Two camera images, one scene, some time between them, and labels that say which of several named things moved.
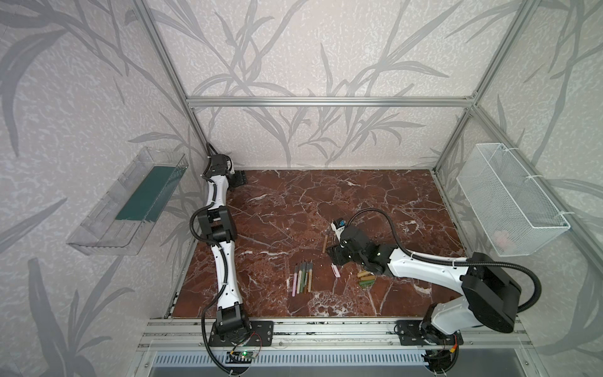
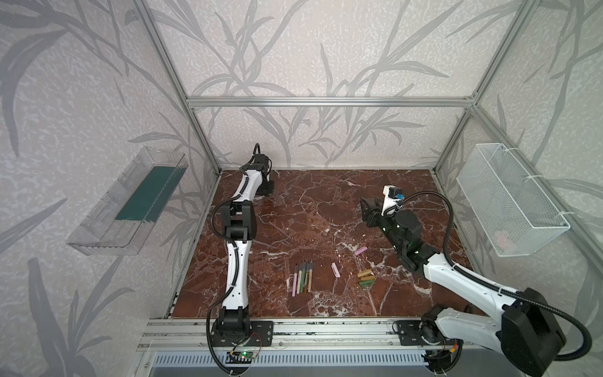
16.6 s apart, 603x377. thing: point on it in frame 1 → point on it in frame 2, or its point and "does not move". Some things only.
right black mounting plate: [411, 333] does not move
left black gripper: [237, 178] → [265, 187]
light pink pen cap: [335, 270] does not move
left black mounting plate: [259, 334] does not move
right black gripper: [339, 253] → [374, 214]
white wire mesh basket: [516, 215] does not move
